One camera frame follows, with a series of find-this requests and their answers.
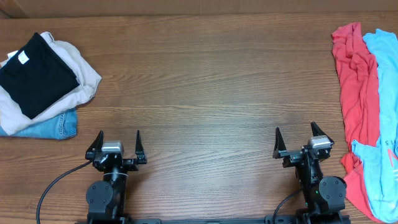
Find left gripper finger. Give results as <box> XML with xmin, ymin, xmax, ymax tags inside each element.
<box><xmin>86</xmin><ymin>130</ymin><xmax>104</xmax><ymax>154</ymax></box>
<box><xmin>135</xmin><ymin>130</ymin><xmax>145</xmax><ymax>159</ymax></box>

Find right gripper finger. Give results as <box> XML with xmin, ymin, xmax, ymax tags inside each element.
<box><xmin>272</xmin><ymin>128</ymin><xmax>287</xmax><ymax>159</ymax></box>
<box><xmin>310</xmin><ymin>121</ymin><xmax>335</xmax><ymax>145</ymax></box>

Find light blue t-shirt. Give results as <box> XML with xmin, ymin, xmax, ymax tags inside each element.
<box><xmin>352</xmin><ymin>29</ymin><xmax>397</xmax><ymax>223</ymax></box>

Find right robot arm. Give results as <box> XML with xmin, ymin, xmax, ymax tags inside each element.
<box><xmin>271</xmin><ymin>122</ymin><xmax>351</xmax><ymax>224</ymax></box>

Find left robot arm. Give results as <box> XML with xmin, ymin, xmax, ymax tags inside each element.
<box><xmin>85</xmin><ymin>131</ymin><xmax>147</xmax><ymax>223</ymax></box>

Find folded blue jeans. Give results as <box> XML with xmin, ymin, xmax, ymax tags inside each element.
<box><xmin>1</xmin><ymin>108</ymin><xmax>78</xmax><ymax>140</ymax></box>

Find red t-shirt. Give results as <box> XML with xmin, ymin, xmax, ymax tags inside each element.
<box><xmin>331</xmin><ymin>22</ymin><xmax>380</xmax><ymax>223</ymax></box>

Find folded beige garment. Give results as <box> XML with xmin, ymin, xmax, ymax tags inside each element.
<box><xmin>1</xmin><ymin>32</ymin><xmax>101</xmax><ymax>135</ymax></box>

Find folded black shirt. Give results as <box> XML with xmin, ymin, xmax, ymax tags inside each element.
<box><xmin>1</xmin><ymin>33</ymin><xmax>79</xmax><ymax>119</ymax></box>

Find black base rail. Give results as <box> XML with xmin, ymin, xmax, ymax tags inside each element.
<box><xmin>74</xmin><ymin>214</ymin><xmax>351</xmax><ymax>224</ymax></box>

